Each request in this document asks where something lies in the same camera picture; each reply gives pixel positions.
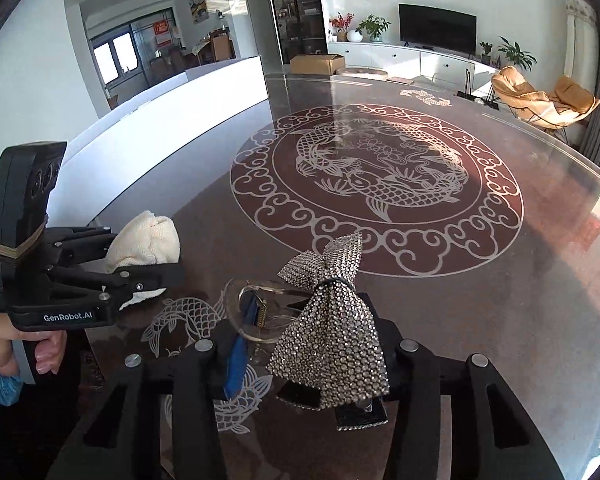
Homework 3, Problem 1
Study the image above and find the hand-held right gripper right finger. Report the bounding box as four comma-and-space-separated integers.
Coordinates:
360, 305, 553, 480

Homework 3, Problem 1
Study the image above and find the white low cabinet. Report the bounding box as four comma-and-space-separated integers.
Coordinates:
327, 42, 501, 91

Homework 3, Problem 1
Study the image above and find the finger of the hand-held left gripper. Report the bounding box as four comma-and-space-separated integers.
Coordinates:
42, 226, 118, 266
45, 264, 186, 311

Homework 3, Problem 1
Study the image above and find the red flower arrangement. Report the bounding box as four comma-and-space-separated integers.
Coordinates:
329, 12, 355, 42

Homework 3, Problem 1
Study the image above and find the white patterned curtain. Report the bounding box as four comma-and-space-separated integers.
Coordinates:
562, 0, 600, 96

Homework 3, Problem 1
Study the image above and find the brown cardboard box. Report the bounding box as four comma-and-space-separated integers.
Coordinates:
289, 53, 346, 76

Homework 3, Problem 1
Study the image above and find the rhinestone bow hair clip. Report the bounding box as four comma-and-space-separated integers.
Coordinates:
222, 232, 392, 432

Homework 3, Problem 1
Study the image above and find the black television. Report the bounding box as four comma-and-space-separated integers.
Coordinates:
398, 3, 478, 56

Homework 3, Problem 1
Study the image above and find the dark glass display cabinet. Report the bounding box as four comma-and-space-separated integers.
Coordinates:
265, 0, 328, 66

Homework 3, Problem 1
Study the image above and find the glass sliding door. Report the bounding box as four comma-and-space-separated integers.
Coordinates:
87, 7, 177, 92

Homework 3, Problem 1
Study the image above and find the red door poster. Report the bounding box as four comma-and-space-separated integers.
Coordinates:
152, 20, 174, 49

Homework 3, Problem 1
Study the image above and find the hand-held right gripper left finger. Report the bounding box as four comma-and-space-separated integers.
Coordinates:
47, 305, 263, 480

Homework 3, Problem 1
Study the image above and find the cream knitted cloth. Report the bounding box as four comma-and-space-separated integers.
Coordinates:
105, 211, 182, 311

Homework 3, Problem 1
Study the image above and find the large leafy potted plant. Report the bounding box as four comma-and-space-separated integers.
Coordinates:
497, 36, 537, 72

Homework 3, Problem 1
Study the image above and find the small hairpin leg side table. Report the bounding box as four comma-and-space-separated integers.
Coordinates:
455, 67, 501, 107

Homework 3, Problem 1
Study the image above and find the wooden furniture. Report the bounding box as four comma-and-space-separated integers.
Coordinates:
195, 27, 237, 64

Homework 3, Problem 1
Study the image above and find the green potted plant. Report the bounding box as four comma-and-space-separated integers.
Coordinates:
355, 15, 392, 42

